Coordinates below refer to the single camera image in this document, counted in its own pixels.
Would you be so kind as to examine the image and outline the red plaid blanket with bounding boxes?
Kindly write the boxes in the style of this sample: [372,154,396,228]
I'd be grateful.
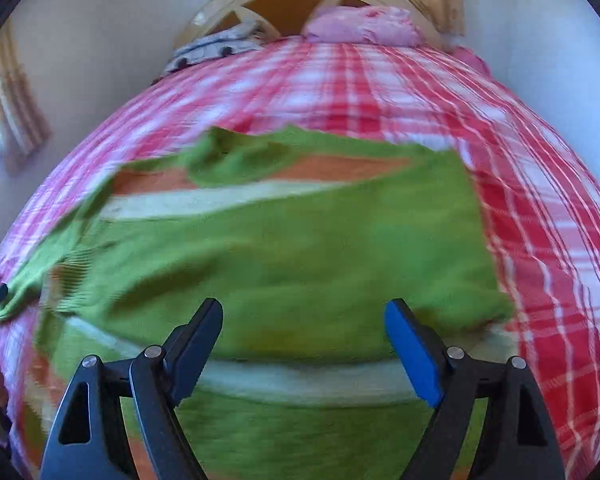
[0,40,600,480]

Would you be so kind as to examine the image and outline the white black printed pillow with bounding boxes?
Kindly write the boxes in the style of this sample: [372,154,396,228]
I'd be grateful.
[162,22,262,76]

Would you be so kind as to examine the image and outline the green striped knit sweater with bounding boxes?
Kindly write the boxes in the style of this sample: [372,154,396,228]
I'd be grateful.
[0,126,513,480]

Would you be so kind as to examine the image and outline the pink cloth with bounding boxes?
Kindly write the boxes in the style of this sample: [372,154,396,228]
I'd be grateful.
[451,46,492,75]

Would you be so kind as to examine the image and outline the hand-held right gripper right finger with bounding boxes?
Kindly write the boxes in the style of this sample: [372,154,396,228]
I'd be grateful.
[384,298,566,480]

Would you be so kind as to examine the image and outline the pink pillow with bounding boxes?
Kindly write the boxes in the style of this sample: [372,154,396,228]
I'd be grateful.
[302,5,423,47]

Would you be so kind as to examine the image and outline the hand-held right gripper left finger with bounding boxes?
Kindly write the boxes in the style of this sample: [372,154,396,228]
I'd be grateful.
[40,298,224,480]

